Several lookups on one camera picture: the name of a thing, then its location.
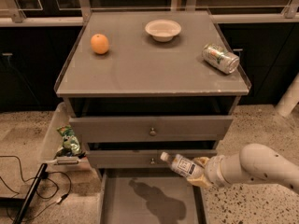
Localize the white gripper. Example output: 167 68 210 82
187 155 225 189

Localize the clear plastic water bottle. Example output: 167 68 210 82
160 152 204 178

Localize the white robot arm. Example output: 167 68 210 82
187 144 299 193

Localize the grey bottom drawer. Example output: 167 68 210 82
99 169 208 224

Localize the grey drawer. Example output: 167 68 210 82
69 116 233 143
87 149 217 169
99 169 208 224

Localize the grey top drawer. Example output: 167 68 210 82
69 116 233 143

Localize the grey middle drawer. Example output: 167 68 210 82
87 149 217 169

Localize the grey drawer cabinet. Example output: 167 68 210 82
53 10 252 224

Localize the green soda can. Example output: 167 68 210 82
202 44 240 75

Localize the green chip bag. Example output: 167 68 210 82
56 125 82 157

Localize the clear plastic bin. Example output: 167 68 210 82
39 103 91 172

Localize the white bowl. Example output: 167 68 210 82
145 20 181 42

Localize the orange fruit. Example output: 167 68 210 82
91 34 109 55

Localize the black flat bar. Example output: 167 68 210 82
12 163 48 224

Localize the black cable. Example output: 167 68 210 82
0 154 73 224

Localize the metal railing frame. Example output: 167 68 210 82
0 0 299 26

